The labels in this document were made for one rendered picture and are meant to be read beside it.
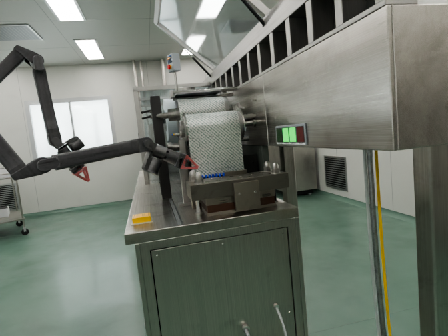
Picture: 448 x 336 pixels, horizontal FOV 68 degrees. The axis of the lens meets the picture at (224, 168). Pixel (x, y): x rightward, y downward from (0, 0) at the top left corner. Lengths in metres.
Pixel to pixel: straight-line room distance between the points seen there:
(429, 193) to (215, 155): 0.86
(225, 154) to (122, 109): 5.66
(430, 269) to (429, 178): 0.24
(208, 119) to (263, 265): 0.65
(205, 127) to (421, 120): 0.90
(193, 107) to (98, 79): 5.54
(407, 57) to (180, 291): 1.02
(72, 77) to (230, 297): 6.32
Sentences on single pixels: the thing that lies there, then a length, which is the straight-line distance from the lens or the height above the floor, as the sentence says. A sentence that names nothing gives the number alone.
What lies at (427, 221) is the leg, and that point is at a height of 0.94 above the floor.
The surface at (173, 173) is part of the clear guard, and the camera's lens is 2.49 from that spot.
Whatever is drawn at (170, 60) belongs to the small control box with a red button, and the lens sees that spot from 2.10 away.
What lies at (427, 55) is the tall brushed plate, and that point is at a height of 1.33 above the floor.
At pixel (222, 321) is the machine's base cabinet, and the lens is 1.40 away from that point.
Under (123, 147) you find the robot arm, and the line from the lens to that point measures 1.37.
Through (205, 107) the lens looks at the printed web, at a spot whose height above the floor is 1.35.
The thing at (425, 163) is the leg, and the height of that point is 1.09.
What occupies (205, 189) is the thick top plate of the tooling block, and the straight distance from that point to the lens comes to 1.27.
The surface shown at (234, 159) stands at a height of 1.09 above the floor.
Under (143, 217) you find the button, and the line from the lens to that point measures 1.34.
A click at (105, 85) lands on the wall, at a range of 7.13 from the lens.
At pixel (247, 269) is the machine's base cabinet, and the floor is 0.69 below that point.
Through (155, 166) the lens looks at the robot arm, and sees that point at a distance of 1.41.
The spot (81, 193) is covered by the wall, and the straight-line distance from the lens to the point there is 7.20.
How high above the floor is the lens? 1.21
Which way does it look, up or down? 6 degrees down
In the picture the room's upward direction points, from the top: 6 degrees counter-clockwise
